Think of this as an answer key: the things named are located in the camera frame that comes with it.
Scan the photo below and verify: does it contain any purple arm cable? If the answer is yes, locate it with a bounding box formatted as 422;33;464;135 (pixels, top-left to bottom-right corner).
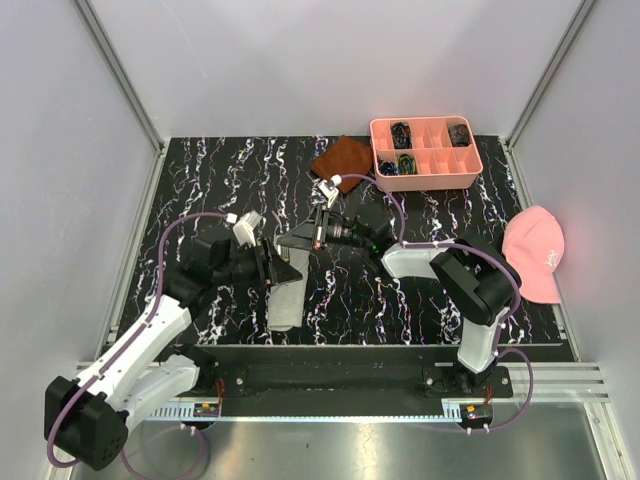
45;211;239;476
329;172;534;433

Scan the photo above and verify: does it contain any grey cloth napkin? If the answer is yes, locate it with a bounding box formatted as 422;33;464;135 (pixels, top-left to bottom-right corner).
267;249;309;332

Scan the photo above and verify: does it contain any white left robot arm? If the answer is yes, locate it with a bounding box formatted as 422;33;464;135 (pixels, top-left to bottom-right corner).
44;239;303;470

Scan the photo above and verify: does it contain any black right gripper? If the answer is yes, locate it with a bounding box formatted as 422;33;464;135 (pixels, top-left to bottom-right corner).
278;204;370;253

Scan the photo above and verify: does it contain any aluminium frame rail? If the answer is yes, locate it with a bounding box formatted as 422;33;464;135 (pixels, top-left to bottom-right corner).
67;362;612;404

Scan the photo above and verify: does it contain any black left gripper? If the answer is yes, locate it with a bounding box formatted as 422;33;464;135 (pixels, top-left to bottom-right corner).
214;237;302;290

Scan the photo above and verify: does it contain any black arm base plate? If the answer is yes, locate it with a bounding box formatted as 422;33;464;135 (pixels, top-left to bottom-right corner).
216;362;514;399

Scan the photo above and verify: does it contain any dark patterned item in tray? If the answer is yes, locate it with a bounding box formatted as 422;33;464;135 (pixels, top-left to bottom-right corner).
447;123;472;148

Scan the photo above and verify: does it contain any pink baseball cap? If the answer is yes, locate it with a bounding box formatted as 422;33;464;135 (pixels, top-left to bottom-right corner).
502;206;565;304

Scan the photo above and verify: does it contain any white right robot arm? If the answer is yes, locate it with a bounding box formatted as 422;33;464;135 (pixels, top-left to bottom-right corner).
275;204;521;397

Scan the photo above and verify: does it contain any blue patterned item in tray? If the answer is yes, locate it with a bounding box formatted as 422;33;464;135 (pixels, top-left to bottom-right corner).
378;158;398;176

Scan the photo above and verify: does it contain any pink compartment organizer tray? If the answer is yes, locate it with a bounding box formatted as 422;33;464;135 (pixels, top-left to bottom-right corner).
370;116;484;192

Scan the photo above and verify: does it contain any colourful item in tray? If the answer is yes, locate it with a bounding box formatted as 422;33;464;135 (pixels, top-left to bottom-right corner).
396;153;418;175

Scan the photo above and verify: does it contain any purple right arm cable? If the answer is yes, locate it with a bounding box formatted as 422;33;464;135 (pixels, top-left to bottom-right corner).
329;172;534;433

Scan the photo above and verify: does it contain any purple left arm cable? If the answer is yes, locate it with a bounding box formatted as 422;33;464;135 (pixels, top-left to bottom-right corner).
45;211;239;476

